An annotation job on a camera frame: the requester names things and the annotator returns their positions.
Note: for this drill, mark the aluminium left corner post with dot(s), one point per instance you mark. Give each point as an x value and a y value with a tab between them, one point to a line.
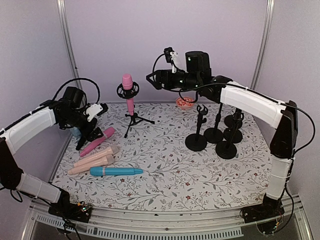
62	13

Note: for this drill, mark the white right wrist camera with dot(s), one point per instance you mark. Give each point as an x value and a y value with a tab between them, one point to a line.
172	58

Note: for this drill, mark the pink microphone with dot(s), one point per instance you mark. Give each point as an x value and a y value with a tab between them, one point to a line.
106	134
127	84

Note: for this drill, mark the black tripod shock mount stand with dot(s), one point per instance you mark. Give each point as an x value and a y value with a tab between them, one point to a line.
135	119

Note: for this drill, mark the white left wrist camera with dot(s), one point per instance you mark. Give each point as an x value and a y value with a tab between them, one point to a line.
95	110

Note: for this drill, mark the aluminium corner post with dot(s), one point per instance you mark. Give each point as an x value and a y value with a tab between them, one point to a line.
263	43
62	13

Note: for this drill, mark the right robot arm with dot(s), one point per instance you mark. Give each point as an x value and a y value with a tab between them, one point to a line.
282	116

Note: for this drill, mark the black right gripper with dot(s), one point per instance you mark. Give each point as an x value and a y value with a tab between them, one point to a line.
161	76

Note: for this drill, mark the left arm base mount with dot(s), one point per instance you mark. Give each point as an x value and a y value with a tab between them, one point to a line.
79	211

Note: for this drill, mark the red patterned white bowl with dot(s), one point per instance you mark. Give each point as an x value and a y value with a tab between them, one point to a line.
185	103

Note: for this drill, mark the aluminium right corner post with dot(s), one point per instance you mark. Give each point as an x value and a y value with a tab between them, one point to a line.
263	43

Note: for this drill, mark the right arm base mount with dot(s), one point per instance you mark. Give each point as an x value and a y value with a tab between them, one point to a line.
269	208

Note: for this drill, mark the black microphone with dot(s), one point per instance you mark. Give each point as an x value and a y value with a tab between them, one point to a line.
80	143

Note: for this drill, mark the black stand of blue microphone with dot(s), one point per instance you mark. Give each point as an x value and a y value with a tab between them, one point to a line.
213	135

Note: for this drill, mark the blue microphone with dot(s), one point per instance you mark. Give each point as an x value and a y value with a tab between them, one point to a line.
100	171

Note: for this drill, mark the aluminium front frame rail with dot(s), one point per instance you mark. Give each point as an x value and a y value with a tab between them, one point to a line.
218	224

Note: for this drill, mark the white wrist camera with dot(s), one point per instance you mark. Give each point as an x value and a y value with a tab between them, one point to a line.
95	110
172	58

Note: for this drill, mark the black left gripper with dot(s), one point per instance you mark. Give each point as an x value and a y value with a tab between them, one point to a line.
85	132

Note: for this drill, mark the beige microphone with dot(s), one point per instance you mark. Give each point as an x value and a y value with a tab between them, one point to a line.
81	167
110	150

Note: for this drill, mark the black round stand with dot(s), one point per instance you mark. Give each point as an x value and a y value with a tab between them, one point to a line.
229	119
225	148
237	137

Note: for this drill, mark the black straight stand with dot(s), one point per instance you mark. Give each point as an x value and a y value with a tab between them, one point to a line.
197	142

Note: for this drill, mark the blue ceramic mug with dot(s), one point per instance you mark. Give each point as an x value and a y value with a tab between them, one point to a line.
75	132

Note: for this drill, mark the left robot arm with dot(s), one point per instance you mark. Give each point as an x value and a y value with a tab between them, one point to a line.
66	112

